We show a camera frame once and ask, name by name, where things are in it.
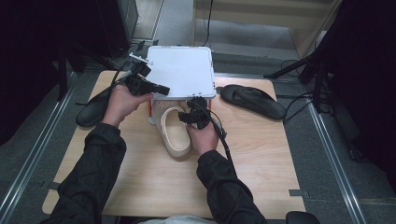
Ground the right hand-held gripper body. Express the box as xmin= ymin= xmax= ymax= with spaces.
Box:
xmin=186 ymin=95 xmax=217 ymax=131

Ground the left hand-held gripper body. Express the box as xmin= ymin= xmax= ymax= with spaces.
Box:
xmin=123 ymin=52 xmax=157 ymax=97

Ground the cream clog shoe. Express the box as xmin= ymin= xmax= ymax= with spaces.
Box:
xmin=151 ymin=100 xmax=192 ymax=158

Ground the white storage box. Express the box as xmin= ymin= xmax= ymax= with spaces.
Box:
xmin=145 ymin=45 xmax=218 ymax=126

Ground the black flip-flop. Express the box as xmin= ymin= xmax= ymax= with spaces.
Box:
xmin=219 ymin=83 xmax=288 ymax=121
xmin=75 ymin=90 xmax=116 ymax=129

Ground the person's right hand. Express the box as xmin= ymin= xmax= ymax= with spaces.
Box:
xmin=186 ymin=122 xmax=220 ymax=156

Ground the person's left hand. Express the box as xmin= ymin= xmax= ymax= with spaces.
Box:
xmin=102 ymin=84 xmax=155 ymax=129

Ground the dark cabinet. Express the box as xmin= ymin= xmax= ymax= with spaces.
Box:
xmin=96 ymin=0 xmax=139 ymax=59

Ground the black upright stand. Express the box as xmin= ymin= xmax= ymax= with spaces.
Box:
xmin=55 ymin=43 xmax=69 ymax=102

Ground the person's light grey clothing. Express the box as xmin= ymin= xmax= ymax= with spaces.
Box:
xmin=138 ymin=214 xmax=219 ymax=224

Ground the black tripod stand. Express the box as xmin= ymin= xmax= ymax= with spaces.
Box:
xmin=263 ymin=49 xmax=331 ymax=113

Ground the dark curtain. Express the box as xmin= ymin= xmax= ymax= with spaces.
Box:
xmin=0 ymin=0 xmax=104 ymax=147
xmin=311 ymin=0 xmax=396 ymax=194

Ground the light wooden furniture panel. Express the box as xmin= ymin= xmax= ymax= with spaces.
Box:
xmin=192 ymin=0 xmax=344 ymax=59

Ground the grey tape strip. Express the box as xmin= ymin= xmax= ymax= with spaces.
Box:
xmin=289 ymin=189 xmax=311 ymax=199
xmin=41 ymin=181 xmax=61 ymax=190

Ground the black chair part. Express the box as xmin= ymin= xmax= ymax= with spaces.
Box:
xmin=285 ymin=211 xmax=321 ymax=224

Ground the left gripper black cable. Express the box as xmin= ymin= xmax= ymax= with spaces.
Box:
xmin=104 ymin=60 xmax=134 ymax=116

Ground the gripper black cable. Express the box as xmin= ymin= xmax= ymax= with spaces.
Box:
xmin=186 ymin=101 xmax=237 ymax=175
xmin=104 ymin=60 xmax=134 ymax=116

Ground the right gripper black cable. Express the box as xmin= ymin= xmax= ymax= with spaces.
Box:
xmin=186 ymin=101 xmax=237 ymax=175

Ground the black hanging cable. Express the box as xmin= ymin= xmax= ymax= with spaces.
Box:
xmin=201 ymin=0 xmax=215 ymax=48

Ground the black floor cable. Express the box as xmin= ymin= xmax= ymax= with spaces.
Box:
xmin=276 ymin=59 xmax=316 ymax=125

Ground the metal floor rail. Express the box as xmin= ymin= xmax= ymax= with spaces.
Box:
xmin=306 ymin=99 xmax=368 ymax=224
xmin=0 ymin=71 xmax=78 ymax=224

